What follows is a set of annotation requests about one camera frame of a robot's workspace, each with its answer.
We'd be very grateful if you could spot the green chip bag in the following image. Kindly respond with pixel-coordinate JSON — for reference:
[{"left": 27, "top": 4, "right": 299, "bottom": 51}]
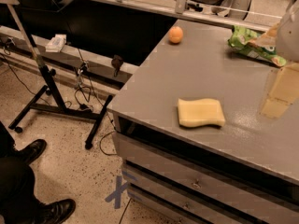
[{"left": 228, "top": 26, "right": 287, "bottom": 67}]

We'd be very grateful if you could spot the black shoe upper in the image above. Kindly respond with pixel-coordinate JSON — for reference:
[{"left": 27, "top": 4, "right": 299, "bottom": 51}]
[{"left": 14, "top": 139, "right": 47, "bottom": 164}]

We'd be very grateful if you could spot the black rolling stand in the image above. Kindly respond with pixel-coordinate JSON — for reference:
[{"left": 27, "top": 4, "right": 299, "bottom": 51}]
[{"left": 0, "top": 0, "right": 113, "bottom": 149}]

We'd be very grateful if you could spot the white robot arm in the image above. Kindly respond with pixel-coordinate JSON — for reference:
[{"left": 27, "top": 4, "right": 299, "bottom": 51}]
[{"left": 250, "top": 0, "right": 299, "bottom": 118}]

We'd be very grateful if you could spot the yellow sponge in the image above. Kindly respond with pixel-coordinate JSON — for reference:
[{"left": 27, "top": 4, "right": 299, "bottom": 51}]
[{"left": 178, "top": 98, "right": 225, "bottom": 128}]

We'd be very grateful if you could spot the black knob on ledge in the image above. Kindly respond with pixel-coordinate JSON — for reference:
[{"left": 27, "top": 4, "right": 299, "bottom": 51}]
[{"left": 111, "top": 55, "right": 123, "bottom": 77}]

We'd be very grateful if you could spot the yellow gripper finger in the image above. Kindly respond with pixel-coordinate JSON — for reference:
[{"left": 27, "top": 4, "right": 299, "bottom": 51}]
[
  {"left": 261, "top": 63, "right": 299, "bottom": 119},
  {"left": 249, "top": 24, "right": 278, "bottom": 47}
]

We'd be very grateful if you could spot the grey drawer cabinet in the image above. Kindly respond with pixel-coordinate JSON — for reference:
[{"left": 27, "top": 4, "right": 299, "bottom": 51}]
[{"left": 109, "top": 21, "right": 299, "bottom": 224}]

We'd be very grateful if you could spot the orange fruit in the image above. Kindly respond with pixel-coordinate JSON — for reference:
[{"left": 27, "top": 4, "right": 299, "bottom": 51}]
[{"left": 168, "top": 26, "right": 183, "bottom": 44}]

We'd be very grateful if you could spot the dark trouser leg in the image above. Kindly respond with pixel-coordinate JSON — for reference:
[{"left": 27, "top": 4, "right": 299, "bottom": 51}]
[{"left": 0, "top": 122, "right": 39, "bottom": 224}]

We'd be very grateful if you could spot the white box on ledge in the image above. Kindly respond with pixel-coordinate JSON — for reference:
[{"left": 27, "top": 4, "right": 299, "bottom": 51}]
[{"left": 46, "top": 35, "right": 66, "bottom": 52}]

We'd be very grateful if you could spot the black shoe lower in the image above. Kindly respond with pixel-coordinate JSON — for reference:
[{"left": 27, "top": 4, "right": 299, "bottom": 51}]
[{"left": 35, "top": 199, "right": 76, "bottom": 224}]

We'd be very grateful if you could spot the black shoe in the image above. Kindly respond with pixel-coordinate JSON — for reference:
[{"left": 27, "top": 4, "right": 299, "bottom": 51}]
[
  {"left": 14, "top": 139, "right": 47, "bottom": 164},
  {"left": 35, "top": 199, "right": 76, "bottom": 224}
]

